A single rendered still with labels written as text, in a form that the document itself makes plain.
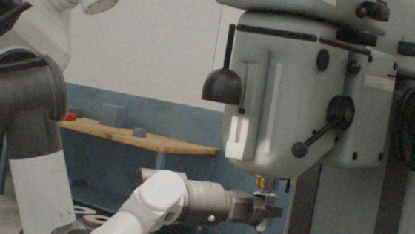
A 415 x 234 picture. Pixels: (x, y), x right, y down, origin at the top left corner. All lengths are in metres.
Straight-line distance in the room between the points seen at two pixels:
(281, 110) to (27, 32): 0.50
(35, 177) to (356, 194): 0.92
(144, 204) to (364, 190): 0.67
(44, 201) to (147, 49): 6.39
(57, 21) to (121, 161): 6.36
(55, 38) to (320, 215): 0.91
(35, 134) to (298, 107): 0.52
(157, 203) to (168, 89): 5.95
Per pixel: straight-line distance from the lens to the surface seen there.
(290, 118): 1.47
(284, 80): 1.47
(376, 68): 1.66
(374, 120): 1.69
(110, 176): 7.79
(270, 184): 1.56
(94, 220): 1.84
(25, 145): 1.21
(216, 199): 1.49
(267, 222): 1.58
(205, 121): 7.01
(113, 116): 7.34
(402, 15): 1.78
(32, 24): 1.28
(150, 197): 1.40
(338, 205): 1.92
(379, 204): 1.86
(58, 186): 1.23
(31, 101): 1.20
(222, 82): 1.38
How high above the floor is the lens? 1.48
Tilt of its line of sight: 3 degrees down
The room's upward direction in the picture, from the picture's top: 9 degrees clockwise
